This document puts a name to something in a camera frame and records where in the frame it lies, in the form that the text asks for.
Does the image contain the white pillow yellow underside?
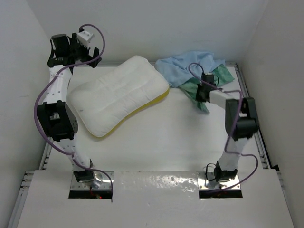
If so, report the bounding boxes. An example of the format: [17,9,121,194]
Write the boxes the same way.
[69,56,170,138]

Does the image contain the metal base plate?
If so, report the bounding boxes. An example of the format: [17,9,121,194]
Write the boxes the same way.
[197,171,241,191]
[70,171,111,191]

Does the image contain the black right base cable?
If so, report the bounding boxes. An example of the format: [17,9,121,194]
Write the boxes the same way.
[205,163,220,184]

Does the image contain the white front cover board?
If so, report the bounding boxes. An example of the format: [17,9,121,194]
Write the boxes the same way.
[18,171,293,228]

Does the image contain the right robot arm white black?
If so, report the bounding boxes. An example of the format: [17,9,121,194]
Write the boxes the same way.
[196,73,259,181]

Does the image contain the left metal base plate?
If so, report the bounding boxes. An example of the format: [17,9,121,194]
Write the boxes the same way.
[70,171,111,191]

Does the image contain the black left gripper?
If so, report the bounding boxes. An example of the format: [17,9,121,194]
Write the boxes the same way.
[68,34,101,68]

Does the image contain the light blue green pillowcase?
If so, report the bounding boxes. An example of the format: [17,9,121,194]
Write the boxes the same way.
[155,51,234,114]

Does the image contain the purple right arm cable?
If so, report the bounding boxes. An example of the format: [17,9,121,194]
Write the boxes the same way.
[187,63,259,190]

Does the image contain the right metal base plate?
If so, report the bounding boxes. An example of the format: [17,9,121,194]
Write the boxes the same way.
[197,171,241,191]

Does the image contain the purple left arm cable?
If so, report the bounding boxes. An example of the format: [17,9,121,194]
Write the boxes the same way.
[34,23,114,198]

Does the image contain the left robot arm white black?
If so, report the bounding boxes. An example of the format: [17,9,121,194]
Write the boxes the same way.
[34,30,102,189]

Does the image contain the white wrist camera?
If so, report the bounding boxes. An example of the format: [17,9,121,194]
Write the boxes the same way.
[76,30,94,49]
[201,74,215,86]

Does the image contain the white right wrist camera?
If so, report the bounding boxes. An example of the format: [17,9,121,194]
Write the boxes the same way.
[201,74,215,86]

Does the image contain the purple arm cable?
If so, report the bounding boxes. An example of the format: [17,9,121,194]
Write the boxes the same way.
[187,63,259,190]
[34,23,114,198]

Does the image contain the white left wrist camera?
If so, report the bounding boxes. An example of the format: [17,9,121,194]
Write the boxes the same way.
[76,30,94,49]

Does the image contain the aluminium table frame rail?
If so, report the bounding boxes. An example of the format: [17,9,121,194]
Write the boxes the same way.
[7,61,283,228]

